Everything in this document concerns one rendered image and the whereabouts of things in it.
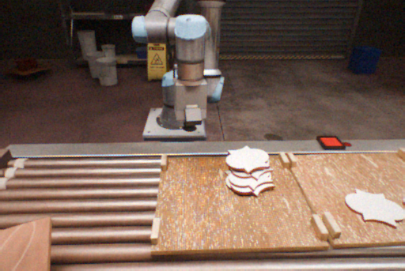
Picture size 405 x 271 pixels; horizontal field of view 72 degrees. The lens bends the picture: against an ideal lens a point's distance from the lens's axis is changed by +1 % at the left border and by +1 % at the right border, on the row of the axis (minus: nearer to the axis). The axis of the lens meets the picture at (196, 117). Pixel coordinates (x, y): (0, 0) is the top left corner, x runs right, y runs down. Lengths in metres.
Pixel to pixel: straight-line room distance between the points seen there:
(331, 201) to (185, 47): 0.57
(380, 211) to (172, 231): 0.53
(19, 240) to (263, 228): 0.52
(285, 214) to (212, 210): 0.19
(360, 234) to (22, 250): 0.73
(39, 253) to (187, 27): 0.55
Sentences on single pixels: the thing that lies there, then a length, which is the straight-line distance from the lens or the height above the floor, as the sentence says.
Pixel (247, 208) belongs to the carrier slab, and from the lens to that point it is 0.78.
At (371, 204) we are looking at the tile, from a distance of 0.90.
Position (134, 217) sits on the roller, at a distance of 0.79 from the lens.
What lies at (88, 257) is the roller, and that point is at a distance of 0.75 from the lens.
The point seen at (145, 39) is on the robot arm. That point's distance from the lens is 0.83.
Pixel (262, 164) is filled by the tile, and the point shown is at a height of 1.00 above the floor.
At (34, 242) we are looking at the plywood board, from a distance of 0.64.
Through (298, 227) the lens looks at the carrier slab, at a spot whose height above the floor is 0.94.
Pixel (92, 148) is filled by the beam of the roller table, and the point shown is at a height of 0.92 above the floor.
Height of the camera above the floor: 1.49
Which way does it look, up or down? 27 degrees down
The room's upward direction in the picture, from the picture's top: straight up
